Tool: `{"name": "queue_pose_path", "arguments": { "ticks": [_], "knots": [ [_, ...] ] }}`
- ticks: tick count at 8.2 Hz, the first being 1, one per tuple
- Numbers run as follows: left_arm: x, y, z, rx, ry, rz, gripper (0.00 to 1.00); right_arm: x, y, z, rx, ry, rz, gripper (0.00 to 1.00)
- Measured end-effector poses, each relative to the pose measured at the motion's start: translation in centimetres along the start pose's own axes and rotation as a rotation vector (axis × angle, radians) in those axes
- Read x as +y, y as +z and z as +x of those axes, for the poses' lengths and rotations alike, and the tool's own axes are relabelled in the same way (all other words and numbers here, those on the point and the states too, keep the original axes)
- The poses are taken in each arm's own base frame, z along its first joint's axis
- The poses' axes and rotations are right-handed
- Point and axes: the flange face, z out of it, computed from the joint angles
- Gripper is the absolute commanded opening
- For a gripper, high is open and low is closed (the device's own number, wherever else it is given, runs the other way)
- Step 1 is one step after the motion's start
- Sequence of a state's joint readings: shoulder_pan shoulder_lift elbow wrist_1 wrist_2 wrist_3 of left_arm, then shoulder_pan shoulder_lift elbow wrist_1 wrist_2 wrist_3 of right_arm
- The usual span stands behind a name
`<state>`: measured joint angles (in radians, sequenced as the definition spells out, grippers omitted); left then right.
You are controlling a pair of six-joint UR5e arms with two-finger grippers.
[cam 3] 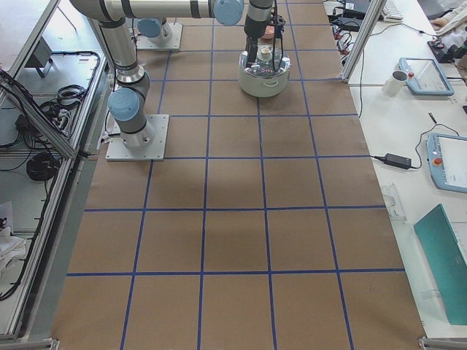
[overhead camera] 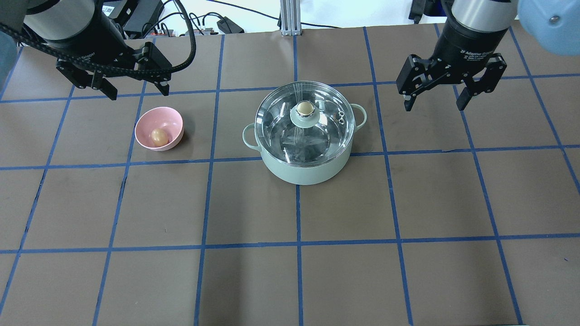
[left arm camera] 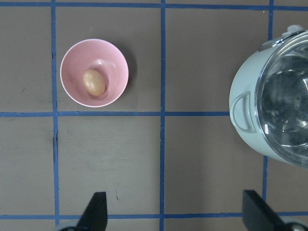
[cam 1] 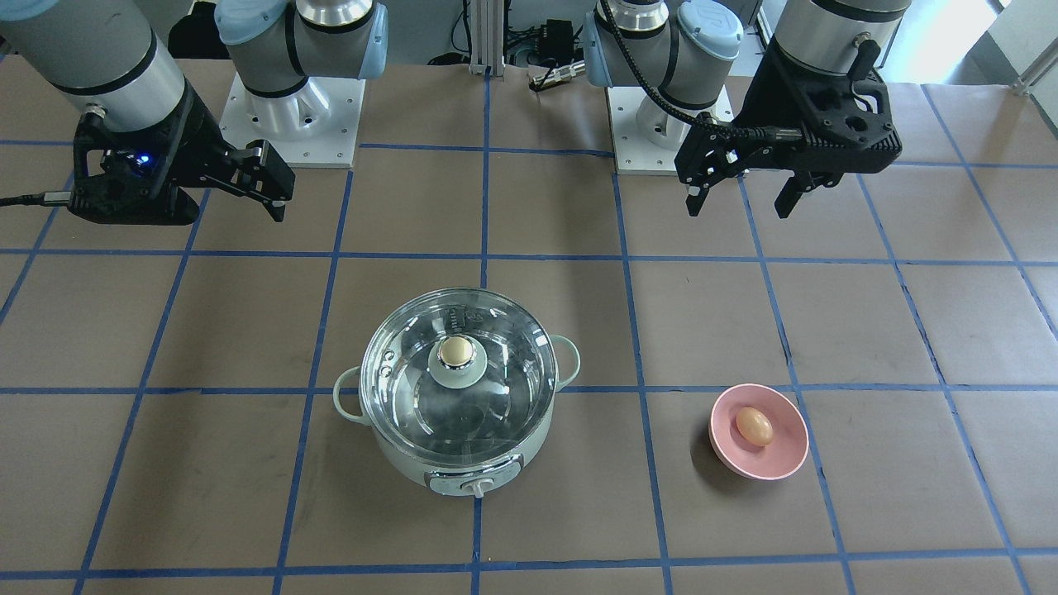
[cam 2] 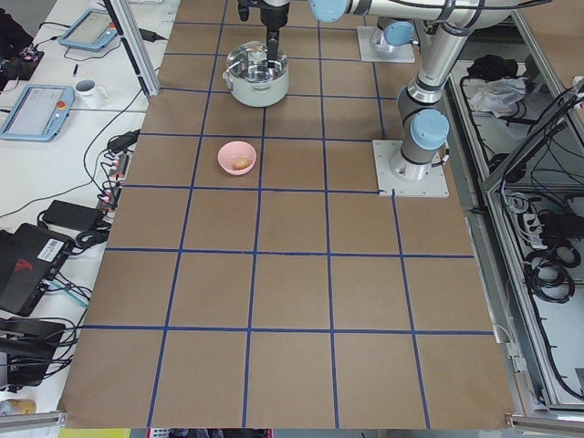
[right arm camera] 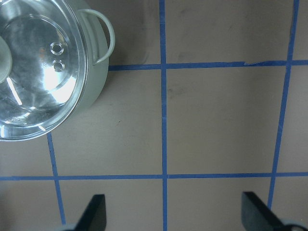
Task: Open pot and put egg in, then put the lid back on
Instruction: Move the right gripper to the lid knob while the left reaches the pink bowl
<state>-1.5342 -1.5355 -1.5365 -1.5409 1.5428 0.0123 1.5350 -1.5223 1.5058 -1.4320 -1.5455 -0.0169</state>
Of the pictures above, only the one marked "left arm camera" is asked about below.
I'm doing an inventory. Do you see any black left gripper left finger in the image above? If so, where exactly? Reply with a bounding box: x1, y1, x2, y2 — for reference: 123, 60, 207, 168
76, 192, 108, 231

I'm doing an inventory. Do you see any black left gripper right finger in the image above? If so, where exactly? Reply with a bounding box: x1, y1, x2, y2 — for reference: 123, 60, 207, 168
242, 190, 285, 231

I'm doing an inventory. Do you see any glass pot lid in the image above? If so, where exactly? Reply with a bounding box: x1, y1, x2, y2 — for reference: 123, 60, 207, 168
255, 31, 308, 168

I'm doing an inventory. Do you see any brown egg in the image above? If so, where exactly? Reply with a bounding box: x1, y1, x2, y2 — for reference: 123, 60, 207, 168
82, 69, 105, 96

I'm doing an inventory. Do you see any pale green electric pot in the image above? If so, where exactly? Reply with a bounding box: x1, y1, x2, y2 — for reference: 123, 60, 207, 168
229, 25, 308, 163

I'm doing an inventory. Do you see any pink bowl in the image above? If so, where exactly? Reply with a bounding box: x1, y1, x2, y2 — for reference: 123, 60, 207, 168
60, 39, 129, 108

